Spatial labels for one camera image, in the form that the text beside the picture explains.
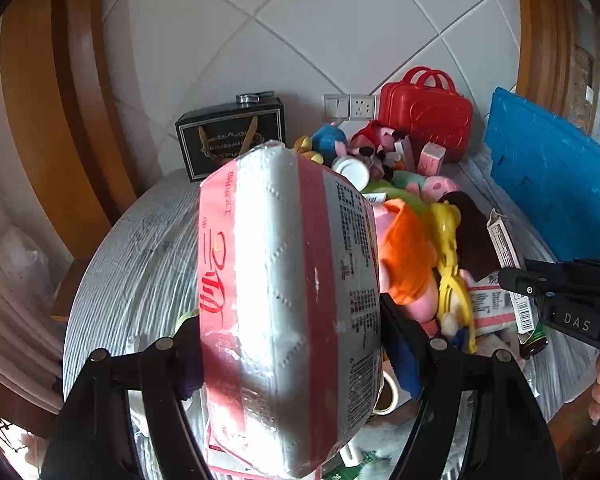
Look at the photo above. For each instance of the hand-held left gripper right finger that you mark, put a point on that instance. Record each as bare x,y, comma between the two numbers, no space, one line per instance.
407,370

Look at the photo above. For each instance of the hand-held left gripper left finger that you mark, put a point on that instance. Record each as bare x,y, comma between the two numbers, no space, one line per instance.
192,365

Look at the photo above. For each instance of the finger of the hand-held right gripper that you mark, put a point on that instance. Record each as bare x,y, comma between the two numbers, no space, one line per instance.
575,272
522,285

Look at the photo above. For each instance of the blue plastic box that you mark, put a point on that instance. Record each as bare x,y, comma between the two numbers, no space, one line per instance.
545,180

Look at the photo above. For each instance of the pink white tissue pack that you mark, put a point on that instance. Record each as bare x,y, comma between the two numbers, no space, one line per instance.
490,305
280,285

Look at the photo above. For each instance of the grey cloth-covered desktop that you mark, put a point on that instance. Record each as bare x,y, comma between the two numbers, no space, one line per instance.
140,260

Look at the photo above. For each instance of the beige tape roll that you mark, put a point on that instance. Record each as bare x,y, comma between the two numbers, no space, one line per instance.
387,395

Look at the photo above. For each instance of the white barcode carton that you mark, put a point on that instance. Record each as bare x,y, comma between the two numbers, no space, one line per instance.
510,255

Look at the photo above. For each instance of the dark brown cloth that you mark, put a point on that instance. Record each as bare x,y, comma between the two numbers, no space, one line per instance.
477,230

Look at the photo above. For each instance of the yellow plastic toy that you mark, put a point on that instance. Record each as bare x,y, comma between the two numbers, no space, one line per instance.
450,260

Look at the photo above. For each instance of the orange hooded plush toy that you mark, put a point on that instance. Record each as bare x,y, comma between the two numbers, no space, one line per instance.
407,245

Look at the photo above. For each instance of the pink pig plush toy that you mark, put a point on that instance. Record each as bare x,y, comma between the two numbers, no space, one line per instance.
440,187

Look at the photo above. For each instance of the pink white carton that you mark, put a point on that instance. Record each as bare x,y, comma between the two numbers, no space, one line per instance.
431,156

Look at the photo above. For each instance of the red toy suitcase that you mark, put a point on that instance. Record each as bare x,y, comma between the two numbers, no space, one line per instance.
425,115

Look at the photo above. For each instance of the white capped bottle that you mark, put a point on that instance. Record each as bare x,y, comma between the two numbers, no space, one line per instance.
351,172

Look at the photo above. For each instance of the red pink plush toy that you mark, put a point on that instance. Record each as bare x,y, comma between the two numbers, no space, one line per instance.
375,140

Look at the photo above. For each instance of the black gift box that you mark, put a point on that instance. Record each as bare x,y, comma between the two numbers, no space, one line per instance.
220,140

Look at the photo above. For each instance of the blue plush toy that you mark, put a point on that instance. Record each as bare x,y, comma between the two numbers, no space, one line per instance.
328,139

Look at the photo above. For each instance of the small metal case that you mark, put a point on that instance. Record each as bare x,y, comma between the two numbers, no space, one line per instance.
252,97

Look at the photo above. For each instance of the white wall socket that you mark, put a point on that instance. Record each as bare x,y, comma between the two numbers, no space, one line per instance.
362,106

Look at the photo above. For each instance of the wooden headboard frame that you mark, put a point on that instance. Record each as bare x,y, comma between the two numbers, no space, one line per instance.
542,35
80,110

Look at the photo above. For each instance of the white wall switch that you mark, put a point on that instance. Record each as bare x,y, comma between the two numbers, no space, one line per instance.
336,107

